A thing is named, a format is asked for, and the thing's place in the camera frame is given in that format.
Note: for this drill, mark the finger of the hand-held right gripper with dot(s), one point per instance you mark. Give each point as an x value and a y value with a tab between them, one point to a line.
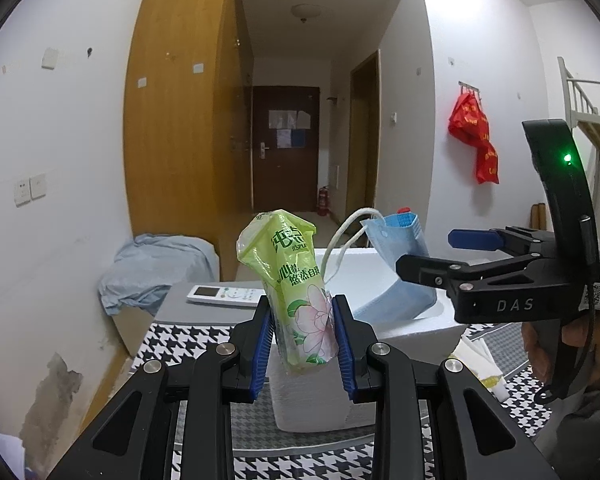
472	238
425	269

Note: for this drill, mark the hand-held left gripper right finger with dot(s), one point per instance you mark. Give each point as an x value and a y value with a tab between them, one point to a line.
342	355

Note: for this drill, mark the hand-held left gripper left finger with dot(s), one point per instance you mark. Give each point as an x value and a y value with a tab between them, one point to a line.
260	355

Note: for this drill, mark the blue face mask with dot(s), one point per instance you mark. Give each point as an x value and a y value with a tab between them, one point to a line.
405	255

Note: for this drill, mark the white foam box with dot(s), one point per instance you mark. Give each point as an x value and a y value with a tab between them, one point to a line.
310	402

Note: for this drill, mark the green tissue packet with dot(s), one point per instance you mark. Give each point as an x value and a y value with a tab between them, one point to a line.
295	290

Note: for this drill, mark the person's right forearm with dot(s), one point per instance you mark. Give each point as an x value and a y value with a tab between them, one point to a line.
595	420

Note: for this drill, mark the white remote control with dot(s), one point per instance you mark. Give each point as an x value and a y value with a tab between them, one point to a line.
225	295

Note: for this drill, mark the houndstooth table cloth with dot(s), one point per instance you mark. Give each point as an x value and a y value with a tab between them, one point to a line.
180	340

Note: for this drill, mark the white patterned paper napkin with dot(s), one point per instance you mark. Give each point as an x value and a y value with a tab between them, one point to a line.
477	360

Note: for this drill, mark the red hanging bags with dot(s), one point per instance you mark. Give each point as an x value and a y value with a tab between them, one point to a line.
472	125

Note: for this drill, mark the red fire extinguisher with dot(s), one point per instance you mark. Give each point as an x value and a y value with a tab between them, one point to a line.
323	202

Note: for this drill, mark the pale blue crumpled cloth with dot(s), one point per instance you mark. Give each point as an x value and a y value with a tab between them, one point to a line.
155	270

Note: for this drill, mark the light wooden side door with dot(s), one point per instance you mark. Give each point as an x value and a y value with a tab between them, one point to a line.
367	135

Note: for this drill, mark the dark brown door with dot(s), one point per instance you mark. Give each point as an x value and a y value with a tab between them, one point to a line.
285	175

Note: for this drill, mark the blue paper door notice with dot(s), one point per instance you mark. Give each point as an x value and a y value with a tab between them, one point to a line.
297	138

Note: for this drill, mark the white paper door notice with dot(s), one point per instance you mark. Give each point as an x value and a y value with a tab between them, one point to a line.
285	119

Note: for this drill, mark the wooden wardrobe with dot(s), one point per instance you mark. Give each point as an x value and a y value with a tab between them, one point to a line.
180	135

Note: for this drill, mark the white bunk bed frame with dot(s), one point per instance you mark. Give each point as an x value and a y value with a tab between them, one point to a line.
597	125

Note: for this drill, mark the metal wall hook rack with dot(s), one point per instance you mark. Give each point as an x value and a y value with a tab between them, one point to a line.
469	86

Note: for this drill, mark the white wall switch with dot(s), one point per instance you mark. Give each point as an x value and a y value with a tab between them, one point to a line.
38	185

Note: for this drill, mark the white wall socket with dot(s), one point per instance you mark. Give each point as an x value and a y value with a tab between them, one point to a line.
22	193

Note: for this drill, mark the white wall cover plate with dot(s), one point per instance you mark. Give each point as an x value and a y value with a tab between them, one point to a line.
50	58

